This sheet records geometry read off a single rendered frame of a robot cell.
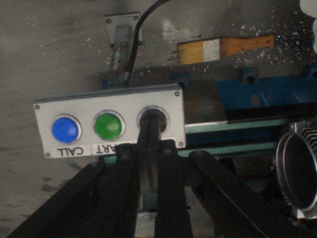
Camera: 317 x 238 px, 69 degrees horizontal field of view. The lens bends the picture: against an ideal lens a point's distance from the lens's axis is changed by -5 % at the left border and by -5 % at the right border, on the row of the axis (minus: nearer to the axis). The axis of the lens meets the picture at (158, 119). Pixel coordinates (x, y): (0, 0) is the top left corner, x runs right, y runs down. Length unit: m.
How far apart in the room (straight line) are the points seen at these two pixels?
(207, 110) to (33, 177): 0.71
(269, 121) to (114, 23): 0.38
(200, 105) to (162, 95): 0.26
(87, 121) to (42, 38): 0.30
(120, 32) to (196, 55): 0.17
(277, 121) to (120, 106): 0.38
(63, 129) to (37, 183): 0.76
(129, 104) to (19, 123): 0.52
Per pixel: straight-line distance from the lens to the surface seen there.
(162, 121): 0.26
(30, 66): 0.60
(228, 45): 0.53
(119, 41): 0.44
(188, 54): 0.52
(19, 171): 0.98
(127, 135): 0.27
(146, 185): 0.16
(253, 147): 0.62
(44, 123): 0.30
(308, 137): 0.50
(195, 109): 0.50
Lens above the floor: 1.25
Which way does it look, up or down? 43 degrees down
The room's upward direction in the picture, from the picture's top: 176 degrees clockwise
